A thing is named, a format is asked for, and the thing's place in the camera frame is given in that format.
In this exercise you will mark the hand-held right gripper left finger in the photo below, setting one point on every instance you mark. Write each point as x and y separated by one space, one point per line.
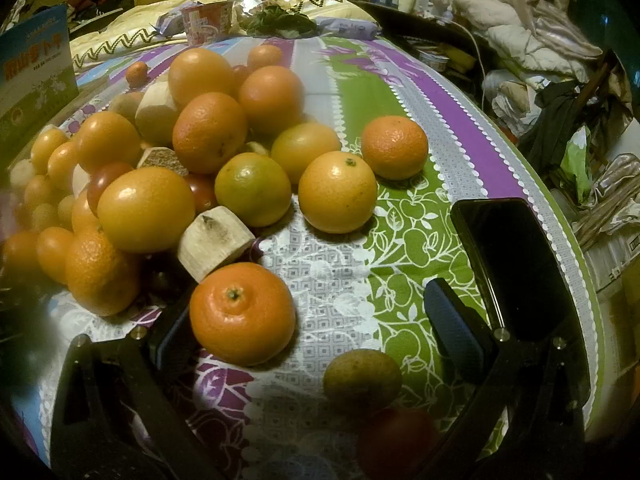
170 345

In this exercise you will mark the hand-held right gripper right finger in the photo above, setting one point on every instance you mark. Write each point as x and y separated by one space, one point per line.
450 325

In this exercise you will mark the orange tomato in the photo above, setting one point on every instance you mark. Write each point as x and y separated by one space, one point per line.
242 312
395 146
337 192

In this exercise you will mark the small brownish fruit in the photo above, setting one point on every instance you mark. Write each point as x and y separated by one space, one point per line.
362 382

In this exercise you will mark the striped floral bedsheet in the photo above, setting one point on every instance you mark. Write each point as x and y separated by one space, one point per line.
320 270

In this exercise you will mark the cluster of small kumquats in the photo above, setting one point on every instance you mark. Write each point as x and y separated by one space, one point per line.
52 252

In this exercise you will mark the red cherry tomato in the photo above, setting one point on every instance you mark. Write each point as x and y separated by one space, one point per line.
107 182
202 192
240 72

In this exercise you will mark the striped satin fabric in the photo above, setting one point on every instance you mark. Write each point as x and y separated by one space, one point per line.
607 195

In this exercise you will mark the green plastic bag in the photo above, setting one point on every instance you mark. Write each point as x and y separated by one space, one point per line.
575 160

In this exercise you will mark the pile of oranges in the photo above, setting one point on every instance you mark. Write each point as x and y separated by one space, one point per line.
207 132

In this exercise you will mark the white crumpled bag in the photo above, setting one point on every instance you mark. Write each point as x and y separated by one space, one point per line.
510 95

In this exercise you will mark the black cloth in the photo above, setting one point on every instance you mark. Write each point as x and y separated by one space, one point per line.
565 115

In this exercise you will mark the brown round fruit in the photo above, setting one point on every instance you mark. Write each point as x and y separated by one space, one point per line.
122 105

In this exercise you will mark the yogurt cup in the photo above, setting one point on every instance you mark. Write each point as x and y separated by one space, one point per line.
434 61

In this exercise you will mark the blue cardboard box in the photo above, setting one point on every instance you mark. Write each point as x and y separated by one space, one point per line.
35 75

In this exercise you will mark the black side table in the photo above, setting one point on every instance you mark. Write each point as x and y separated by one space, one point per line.
410 25

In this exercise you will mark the pile of white clothes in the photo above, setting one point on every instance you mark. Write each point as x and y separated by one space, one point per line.
520 25

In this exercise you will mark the cream zigzag quilt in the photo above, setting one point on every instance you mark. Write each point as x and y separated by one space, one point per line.
125 30

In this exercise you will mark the purple snack packet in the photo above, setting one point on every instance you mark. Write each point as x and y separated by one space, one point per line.
170 24

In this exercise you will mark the red instant noodle cup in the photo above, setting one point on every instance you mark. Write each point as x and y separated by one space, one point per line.
207 22

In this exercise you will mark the white cup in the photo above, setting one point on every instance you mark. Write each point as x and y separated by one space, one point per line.
406 2

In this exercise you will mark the leafy green vegetable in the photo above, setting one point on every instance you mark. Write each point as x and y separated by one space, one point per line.
280 22

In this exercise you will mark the shiny foil packet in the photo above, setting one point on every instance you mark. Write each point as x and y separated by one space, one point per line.
255 2

